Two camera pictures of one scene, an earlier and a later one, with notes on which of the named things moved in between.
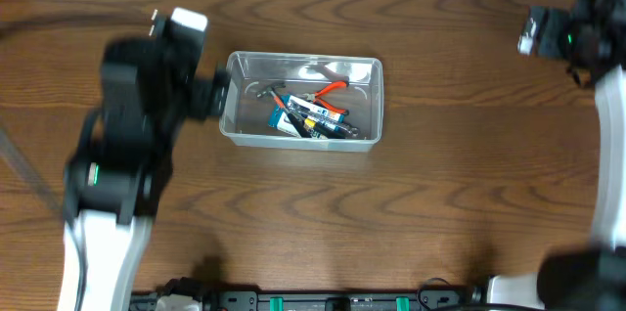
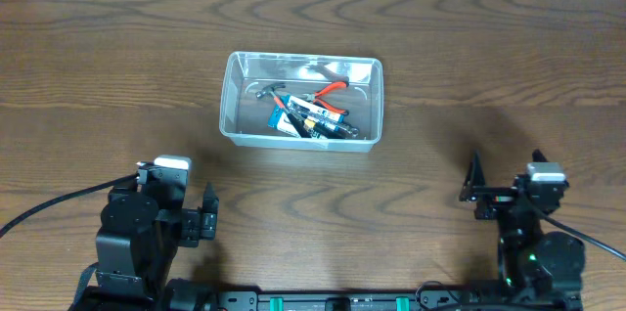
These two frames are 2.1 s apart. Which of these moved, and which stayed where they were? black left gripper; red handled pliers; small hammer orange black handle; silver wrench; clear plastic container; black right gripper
Moved: black left gripper; black right gripper
Stayed: red handled pliers; small hammer orange black handle; clear plastic container; silver wrench
